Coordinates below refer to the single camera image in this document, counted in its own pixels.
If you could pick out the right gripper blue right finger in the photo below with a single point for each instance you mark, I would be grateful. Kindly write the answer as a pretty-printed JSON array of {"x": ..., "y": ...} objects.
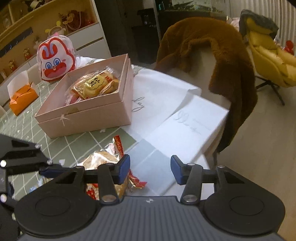
[{"x": 191, "y": 176}]

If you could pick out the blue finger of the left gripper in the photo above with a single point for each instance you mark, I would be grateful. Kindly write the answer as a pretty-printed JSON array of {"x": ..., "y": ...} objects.
[{"x": 52, "y": 171}]

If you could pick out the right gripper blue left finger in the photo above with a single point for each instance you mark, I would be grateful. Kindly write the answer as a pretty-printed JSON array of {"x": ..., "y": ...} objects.
[{"x": 109, "y": 175}]

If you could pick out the round pastry clear wrapper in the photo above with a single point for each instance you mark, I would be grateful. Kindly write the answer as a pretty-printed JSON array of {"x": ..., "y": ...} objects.
[{"x": 111, "y": 153}]

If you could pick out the rice cracker pack yellow label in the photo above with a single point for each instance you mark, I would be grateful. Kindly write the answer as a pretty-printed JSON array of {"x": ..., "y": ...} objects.
[{"x": 94, "y": 84}]

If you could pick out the green checked tablecloth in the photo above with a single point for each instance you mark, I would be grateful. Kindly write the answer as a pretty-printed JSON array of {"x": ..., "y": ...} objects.
[{"x": 68, "y": 150}]

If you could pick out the orange tissue box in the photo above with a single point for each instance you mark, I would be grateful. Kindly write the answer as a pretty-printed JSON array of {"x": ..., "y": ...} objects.
[{"x": 23, "y": 98}]

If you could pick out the white paper sheets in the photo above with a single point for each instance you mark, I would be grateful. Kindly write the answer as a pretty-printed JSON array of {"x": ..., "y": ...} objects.
[{"x": 169, "y": 117}]

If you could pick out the white tissue sheet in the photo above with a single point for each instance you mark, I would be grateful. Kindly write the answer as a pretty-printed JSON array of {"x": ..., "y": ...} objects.
[{"x": 18, "y": 82}]

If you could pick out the pink cardboard gift box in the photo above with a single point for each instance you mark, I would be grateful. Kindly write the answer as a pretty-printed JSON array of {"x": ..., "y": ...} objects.
[{"x": 57, "y": 119}]

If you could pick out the cream dining chair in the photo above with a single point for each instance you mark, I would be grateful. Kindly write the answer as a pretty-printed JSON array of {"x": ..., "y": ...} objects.
[{"x": 34, "y": 75}]

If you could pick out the brown fleece jacket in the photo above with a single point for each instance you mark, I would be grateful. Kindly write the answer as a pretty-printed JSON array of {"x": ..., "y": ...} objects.
[{"x": 233, "y": 75}]

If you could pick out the red white rabbit bag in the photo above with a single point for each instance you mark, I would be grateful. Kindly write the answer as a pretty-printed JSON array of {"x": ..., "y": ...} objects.
[{"x": 56, "y": 56}]

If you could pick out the yellow lounge chair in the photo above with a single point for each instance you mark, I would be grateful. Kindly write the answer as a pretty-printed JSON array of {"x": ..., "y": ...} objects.
[{"x": 274, "y": 66}]

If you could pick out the black water dispenser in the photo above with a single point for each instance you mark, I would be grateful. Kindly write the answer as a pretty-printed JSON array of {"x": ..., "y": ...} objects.
[{"x": 146, "y": 36}]

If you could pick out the glass fish tank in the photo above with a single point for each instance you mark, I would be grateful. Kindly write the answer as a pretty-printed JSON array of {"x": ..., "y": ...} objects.
[{"x": 219, "y": 6}]

